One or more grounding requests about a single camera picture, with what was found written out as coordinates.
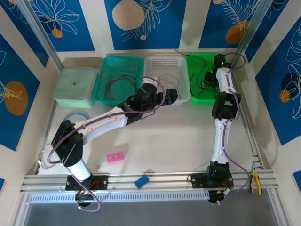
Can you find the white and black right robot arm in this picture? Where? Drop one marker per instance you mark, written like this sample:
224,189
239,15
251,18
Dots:
219,141

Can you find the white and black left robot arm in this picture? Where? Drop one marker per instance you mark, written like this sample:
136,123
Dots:
103,127

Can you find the small red white label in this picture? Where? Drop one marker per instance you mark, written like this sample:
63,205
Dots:
203,85

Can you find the green plastic basket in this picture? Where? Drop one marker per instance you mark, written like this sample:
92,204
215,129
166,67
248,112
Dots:
195,68

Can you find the white plastic basket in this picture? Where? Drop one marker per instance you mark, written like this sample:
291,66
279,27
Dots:
169,66

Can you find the blue leaf print poster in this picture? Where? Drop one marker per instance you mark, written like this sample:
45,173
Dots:
211,28
23,28
277,28
277,106
14,70
77,35
164,35
2,186
297,179

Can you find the teal plastic basket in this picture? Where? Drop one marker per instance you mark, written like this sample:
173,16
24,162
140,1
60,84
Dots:
122,66

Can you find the pink pill box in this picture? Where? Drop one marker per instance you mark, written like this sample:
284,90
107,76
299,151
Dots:
115,157

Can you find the blue stethoscope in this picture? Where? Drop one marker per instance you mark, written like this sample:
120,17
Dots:
77,113

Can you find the pale green lidded container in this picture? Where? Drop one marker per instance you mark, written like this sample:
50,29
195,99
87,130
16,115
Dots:
70,87

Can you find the blue sponge block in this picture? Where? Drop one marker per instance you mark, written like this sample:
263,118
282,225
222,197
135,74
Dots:
141,181

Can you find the yellow and black pliers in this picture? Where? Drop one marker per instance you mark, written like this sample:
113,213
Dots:
252,181

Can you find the aluminium frame post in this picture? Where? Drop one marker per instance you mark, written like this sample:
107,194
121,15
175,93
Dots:
40,35
249,35

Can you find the aluminium side rail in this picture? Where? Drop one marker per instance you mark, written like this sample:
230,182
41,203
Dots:
52,117
248,117

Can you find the long aluminium frame rail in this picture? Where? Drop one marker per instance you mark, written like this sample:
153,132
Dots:
164,181

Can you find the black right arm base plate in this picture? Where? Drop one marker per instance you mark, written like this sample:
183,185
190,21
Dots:
196,181

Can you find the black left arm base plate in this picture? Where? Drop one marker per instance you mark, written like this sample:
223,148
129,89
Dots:
103,182

